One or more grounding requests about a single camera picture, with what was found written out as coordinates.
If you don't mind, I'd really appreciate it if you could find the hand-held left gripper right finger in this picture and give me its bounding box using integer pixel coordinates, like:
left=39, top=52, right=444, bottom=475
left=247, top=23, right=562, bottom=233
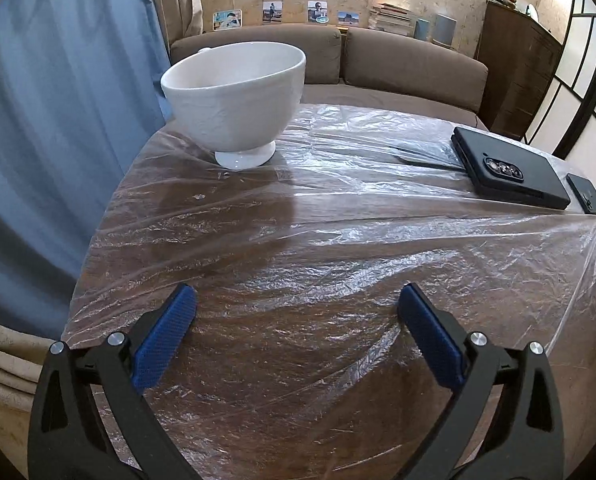
left=397, top=282, right=565, bottom=480

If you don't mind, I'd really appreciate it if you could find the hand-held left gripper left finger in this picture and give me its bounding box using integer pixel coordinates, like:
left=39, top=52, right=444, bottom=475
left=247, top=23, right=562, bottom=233
left=28, top=282, right=203, bottom=480

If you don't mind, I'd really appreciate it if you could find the dark slim phone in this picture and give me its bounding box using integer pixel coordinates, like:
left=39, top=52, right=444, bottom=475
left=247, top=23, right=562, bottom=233
left=565, top=172, right=596, bottom=217

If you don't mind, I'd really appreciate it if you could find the black folding phone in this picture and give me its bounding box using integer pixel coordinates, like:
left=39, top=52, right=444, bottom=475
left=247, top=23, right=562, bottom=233
left=451, top=126, right=572, bottom=211

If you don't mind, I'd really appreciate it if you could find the clear plastic table cover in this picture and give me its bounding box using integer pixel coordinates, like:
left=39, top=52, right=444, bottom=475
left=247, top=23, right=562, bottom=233
left=60, top=102, right=596, bottom=480

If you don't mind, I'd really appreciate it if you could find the black framed sliding screen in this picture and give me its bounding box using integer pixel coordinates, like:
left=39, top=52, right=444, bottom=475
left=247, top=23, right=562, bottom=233
left=523, top=0, right=596, bottom=161

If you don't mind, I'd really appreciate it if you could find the dark wooden cabinet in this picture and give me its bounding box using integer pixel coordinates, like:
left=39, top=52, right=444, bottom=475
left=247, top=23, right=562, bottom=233
left=476, top=0, right=564, bottom=141

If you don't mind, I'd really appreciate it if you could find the blue curtain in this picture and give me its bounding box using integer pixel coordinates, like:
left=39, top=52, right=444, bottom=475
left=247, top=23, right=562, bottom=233
left=0, top=0, right=179, bottom=346

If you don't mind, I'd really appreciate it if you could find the white footed ceramic bowl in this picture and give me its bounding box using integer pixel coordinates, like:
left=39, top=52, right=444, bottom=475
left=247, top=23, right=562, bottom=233
left=161, top=41, right=307, bottom=169

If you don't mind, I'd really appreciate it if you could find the brown sofa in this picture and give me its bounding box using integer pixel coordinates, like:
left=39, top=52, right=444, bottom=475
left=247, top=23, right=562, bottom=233
left=170, top=23, right=489, bottom=131

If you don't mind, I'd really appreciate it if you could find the large grey speaker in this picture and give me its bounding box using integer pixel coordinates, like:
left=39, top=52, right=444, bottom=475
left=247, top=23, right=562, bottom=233
left=433, top=14, right=458, bottom=47

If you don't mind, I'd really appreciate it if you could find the stack of books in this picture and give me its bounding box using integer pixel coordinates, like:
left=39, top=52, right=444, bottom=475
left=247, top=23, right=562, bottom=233
left=368, top=3, right=413, bottom=37

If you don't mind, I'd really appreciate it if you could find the wide photo print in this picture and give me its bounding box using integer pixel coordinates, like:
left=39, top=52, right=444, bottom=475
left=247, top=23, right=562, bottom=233
left=213, top=10, right=243, bottom=32

